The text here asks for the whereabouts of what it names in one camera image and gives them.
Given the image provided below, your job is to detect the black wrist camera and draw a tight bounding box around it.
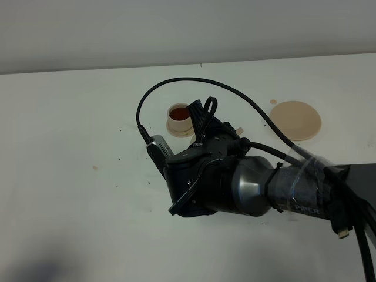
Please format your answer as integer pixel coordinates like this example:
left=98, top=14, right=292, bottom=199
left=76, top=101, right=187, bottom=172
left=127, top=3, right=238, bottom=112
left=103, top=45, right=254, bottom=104
left=146, top=135, right=174, bottom=179

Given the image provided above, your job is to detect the beige teapot saucer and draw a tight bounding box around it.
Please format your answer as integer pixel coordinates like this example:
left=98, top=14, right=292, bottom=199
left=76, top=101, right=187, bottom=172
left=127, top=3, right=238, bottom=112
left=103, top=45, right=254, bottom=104
left=269, top=101, right=322, bottom=141

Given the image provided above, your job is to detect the beige ceramic teapot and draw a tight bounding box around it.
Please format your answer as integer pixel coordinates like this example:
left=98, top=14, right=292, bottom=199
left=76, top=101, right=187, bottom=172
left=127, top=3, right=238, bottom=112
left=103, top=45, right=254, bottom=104
left=190, top=127, right=244, bottom=145

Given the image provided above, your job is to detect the far beige saucer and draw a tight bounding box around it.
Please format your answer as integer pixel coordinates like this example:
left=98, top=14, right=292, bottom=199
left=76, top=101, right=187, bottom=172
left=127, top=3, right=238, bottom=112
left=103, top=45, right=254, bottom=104
left=166, top=118, right=194, bottom=138

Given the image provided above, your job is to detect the black cable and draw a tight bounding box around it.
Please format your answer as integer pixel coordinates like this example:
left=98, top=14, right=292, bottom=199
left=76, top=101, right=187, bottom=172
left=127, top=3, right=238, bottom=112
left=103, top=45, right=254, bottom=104
left=136, top=77, right=376, bottom=282

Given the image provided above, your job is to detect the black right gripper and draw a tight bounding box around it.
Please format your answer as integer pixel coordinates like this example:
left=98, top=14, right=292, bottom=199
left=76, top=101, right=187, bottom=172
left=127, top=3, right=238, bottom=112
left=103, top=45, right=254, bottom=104
left=163, top=99, right=250, bottom=217

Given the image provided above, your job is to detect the far beige teacup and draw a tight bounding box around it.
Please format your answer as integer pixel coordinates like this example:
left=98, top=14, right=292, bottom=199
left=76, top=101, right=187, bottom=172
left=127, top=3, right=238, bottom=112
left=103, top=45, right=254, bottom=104
left=167, top=103, right=192, bottom=132

